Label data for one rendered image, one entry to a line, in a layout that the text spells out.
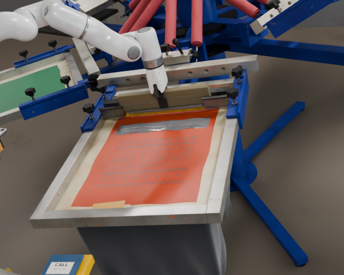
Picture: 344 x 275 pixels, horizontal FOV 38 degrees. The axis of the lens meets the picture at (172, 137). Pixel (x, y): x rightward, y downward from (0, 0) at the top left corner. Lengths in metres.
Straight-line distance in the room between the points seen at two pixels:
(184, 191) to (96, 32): 0.60
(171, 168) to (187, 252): 0.27
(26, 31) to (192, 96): 0.63
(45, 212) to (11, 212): 1.93
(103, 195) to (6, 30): 0.59
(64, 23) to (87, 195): 0.56
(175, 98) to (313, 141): 1.61
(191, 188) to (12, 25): 0.73
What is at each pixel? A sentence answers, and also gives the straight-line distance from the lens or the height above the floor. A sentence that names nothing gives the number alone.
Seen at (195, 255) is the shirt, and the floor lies 0.73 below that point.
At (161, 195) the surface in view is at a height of 0.96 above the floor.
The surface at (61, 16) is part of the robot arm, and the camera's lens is 1.68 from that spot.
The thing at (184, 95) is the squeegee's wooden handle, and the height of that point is 1.03.
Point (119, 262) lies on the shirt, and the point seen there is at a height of 0.70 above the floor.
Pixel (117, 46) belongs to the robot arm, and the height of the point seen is 1.31.
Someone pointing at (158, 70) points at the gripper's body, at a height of 1.15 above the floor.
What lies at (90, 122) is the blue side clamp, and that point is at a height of 1.00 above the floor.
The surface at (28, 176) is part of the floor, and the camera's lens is 3.80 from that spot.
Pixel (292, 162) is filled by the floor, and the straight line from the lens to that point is 3.15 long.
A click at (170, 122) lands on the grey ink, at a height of 0.96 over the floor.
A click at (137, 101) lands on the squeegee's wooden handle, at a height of 1.03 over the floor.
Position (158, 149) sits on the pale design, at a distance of 1.74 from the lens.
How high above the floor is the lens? 1.88
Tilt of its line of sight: 31 degrees down
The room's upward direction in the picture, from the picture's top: 15 degrees counter-clockwise
